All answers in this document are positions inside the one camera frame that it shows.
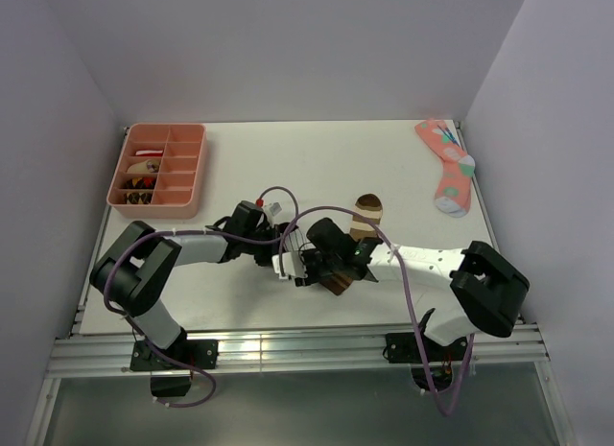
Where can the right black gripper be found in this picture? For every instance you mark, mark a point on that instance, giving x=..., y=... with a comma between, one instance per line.
x=312, y=277

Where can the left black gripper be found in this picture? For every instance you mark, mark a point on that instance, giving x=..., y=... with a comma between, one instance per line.
x=266, y=260

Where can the brown striped sock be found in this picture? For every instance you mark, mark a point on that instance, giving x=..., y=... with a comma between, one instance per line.
x=369, y=207

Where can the white black striped sock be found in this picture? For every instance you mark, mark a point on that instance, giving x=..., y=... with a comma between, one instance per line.
x=295, y=240

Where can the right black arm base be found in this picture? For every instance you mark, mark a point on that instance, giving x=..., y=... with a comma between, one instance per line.
x=401, y=348

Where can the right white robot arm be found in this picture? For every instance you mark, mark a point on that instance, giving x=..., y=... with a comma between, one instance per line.
x=476, y=289

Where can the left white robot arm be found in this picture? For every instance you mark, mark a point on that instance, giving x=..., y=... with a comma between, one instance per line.
x=133, y=272

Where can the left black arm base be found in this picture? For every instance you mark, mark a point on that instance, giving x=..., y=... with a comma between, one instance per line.
x=174, y=371

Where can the pink divided organizer tray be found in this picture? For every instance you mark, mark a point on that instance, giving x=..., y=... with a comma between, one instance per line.
x=159, y=173

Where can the beige rolled sock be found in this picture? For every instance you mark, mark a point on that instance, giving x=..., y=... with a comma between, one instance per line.
x=144, y=167

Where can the dark argyle rolled sock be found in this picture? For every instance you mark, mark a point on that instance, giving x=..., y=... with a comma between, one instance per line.
x=141, y=182

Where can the brown argyle rolled sock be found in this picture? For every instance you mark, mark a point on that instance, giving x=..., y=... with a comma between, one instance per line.
x=138, y=198

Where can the red white rolled sock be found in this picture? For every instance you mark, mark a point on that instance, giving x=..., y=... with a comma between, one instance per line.
x=149, y=153

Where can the pink patterned sock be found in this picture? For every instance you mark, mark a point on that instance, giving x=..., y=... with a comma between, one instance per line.
x=453, y=194

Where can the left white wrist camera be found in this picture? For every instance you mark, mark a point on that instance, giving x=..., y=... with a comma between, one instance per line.
x=270, y=210

